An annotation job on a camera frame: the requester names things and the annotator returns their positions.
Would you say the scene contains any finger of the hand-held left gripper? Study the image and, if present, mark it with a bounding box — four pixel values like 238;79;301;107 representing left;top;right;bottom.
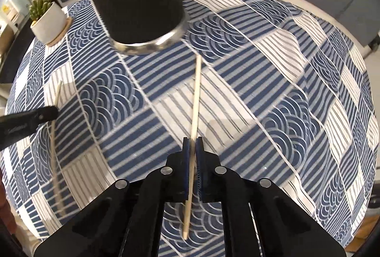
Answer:
30;106;59;129

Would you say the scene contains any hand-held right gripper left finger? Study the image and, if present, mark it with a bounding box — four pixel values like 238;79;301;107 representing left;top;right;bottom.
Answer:
34;138;191;257

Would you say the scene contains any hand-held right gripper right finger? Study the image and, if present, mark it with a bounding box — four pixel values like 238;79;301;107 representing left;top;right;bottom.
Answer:
196;138;347;257

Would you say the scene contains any wooden chopstick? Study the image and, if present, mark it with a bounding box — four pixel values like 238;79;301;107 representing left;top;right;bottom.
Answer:
49;80;67;216
182;56;203;241

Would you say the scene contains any wooden saucer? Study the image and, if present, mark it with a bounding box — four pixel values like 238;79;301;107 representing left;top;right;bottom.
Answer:
47;17;73;47

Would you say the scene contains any white plant pot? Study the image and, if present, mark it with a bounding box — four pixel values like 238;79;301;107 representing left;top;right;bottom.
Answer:
30;2;67;44

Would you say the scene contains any blue patterned tablecloth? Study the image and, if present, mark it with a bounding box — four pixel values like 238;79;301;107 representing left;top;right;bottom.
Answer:
4;0;376;257

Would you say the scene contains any green succulent plant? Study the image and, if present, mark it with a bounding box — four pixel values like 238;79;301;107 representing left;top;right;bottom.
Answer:
29;0;55;22

